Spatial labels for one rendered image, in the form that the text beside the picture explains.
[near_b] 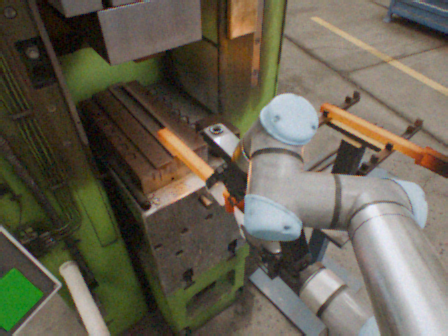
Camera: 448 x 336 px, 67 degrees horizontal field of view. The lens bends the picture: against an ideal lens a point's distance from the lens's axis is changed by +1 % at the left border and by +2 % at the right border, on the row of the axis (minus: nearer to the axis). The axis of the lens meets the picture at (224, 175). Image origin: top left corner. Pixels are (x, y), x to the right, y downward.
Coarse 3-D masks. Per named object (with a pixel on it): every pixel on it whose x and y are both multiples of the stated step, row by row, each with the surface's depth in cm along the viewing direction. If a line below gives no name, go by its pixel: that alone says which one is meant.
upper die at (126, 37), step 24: (144, 0) 58; (168, 0) 61; (192, 0) 63; (72, 24) 70; (96, 24) 57; (120, 24) 58; (144, 24) 60; (168, 24) 63; (192, 24) 66; (96, 48) 64; (120, 48) 60; (144, 48) 63; (168, 48) 66
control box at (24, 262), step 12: (0, 228) 57; (0, 240) 57; (12, 240) 58; (0, 252) 57; (12, 252) 58; (24, 252) 60; (0, 264) 57; (12, 264) 58; (24, 264) 59; (36, 264) 61; (0, 276) 57; (36, 276) 61; (48, 276) 62; (48, 288) 62; (36, 312) 61; (24, 324) 59
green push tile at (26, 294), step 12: (12, 276) 57; (24, 276) 59; (0, 288) 56; (12, 288) 57; (24, 288) 59; (36, 288) 60; (0, 300) 56; (12, 300) 57; (24, 300) 58; (36, 300) 60; (0, 312) 56; (12, 312) 57; (24, 312) 58; (0, 324) 56; (12, 324) 57
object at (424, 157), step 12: (324, 108) 104; (336, 108) 103; (348, 120) 99; (360, 120) 99; (360, 132) 98; (372, 132) 95; (384, 132) 95; (396, 144) 92; (408, 144) 91; (420, 156) 87; (432, 156) 86; (444, 156) 86; (432, 168) 88; (444, 168) 86
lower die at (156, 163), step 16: (96, 96) 106; (112, 96) 106; (144, 96) 106; (96, 112) 101; (112, 112) 100; (128, 112) 100; (160, 112) 99; (128, 128) 94; (144, 128) 94; (176, 128) 94; (112, 144) 91; (128, 144) 91; (144, 144) 89; (160, 144) 89; (192, 144) 89; (128, 160) 86; (144, 160) 86; (160, 160) 85; (176, 160) 86; (144, 176) 82; (160, 176) 86; (176, 176) 90; (144, 192) 86
